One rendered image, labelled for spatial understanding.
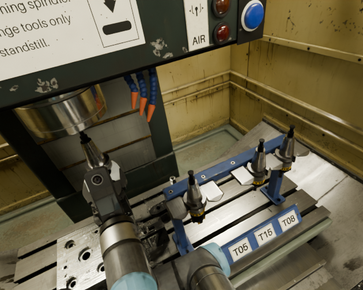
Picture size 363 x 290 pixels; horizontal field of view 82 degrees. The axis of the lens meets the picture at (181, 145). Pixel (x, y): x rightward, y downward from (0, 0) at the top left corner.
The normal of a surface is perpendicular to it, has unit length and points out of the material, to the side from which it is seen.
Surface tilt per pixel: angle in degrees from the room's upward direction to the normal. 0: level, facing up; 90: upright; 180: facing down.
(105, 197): 58
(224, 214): 0
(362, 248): 24
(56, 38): 90
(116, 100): 90
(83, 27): 90
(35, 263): 0
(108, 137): 90
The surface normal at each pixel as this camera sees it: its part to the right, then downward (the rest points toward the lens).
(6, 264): 0.25, -0.84
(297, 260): -0.02, -0.80
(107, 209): 0.25, 0.07
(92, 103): 0.92, 0.15
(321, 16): -0.90, 0.36
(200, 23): 0.43, 0.53
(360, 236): -0.48, -0.54
